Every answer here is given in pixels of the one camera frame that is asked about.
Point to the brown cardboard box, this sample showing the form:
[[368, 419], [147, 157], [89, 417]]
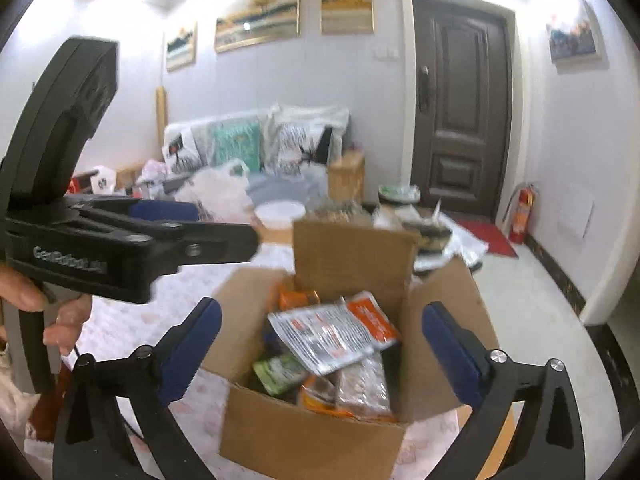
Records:
[[310, 440]]

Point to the clear beige snack packet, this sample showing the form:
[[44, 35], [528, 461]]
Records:
[[365, 385]]

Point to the white and red snack packet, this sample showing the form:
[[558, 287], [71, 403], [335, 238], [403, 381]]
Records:
[[320, 335]]

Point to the white light switch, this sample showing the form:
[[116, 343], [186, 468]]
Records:
[[385, 52]]

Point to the teal patterned cushion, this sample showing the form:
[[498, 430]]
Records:
[[235, 145]]

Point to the red stool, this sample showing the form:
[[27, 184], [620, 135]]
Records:
[[47, 410]]

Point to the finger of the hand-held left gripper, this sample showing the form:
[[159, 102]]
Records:
[[165, 211], [215, 242]]

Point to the red door mat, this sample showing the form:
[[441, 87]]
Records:
[[487, 237]]

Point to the wooden sofa post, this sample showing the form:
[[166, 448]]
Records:
[[161, 120]]

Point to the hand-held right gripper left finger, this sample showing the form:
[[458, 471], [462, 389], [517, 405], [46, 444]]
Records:
[[192, 350]]

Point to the dark brown door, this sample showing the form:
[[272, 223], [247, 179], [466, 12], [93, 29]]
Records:
[[465, 110]]

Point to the square framed landscape painting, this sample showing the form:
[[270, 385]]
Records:
[[346, 5]]

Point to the orange and white snack packet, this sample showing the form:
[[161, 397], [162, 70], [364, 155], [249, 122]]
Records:
[[375, 320]]

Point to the clear plastic bag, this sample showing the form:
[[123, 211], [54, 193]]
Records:
[[465, 247]]

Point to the small framed landscape painting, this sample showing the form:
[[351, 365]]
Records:
[[181, 47]]

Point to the white plastic bag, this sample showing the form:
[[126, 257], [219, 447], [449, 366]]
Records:
[[215, 192]]

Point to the white bowl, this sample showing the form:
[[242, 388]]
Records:
[[277, 212]]

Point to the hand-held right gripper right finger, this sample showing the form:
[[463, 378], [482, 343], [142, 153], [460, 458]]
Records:
[[452, 350]]

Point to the green snack packet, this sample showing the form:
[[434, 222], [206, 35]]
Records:
[[277, 372]]

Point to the white tree print cushion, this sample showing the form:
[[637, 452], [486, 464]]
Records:
[[300, 137]]

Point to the framed picture with blue tones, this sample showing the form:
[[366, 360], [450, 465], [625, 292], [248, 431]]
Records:
[[572, 35]]

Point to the red box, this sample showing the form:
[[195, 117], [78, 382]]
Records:
[[80, 184]]

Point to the wide framed landscape painting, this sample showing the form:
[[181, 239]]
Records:
[[257, 17]]

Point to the green instant noodle bowl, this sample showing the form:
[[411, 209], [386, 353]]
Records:
[[398, 194]]

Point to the person's left hand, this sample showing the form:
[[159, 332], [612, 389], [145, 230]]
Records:
[[70, 322]]

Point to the glass tray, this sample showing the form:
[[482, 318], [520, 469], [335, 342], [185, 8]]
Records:
[[340, 212]]

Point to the white carton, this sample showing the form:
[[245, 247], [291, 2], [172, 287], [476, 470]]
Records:
[[105, 179]]

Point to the black and white cushion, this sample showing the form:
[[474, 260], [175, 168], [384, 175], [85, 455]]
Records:
[[185, 147]]

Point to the grey cloth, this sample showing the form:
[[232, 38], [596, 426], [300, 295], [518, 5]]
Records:
[[285, 190]]

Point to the red fire extinguisher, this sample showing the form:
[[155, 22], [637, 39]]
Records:
[[522, 215]]

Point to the person's beige clothing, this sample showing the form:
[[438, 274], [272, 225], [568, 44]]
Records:
[[12, 400]]

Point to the white wall panel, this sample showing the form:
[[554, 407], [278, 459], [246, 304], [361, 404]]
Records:
[[575, 219]]

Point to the small orange snack packet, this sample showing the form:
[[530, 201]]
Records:
[[297, 298]]

